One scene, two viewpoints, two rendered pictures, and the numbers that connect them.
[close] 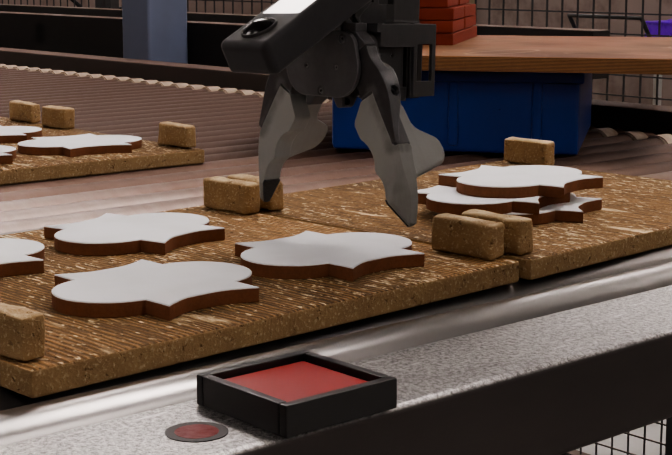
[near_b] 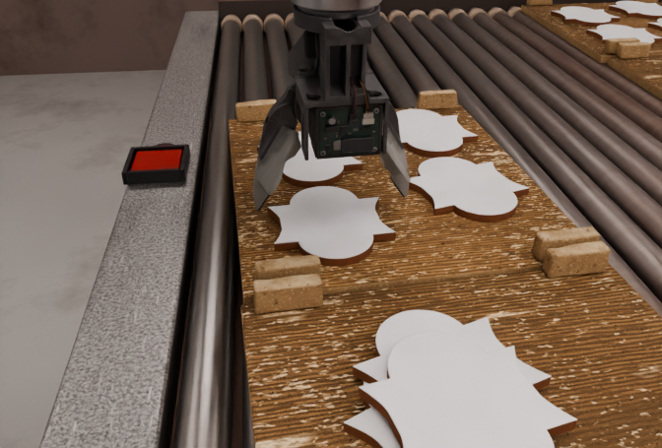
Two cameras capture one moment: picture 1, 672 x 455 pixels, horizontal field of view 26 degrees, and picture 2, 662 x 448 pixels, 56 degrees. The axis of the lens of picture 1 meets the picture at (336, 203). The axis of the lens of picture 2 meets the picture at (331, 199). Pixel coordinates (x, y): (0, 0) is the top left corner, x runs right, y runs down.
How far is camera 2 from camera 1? 142 cm
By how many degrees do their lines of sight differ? 114
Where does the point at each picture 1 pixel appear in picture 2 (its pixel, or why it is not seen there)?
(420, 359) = (166, 214)
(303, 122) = not seen: hidden behind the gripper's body
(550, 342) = (132, 260)
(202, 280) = (293, 162)
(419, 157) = (266, 176)
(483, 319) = (199, 263)
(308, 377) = (157, 162)
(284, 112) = not seen: hidden behind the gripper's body
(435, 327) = (203, 238)
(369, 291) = (241, 211)
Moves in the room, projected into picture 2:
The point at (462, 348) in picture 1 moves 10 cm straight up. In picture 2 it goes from (164, 231) to (151, 148)
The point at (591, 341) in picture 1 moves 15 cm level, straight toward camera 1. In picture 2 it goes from (113, 274) to (46, 218)
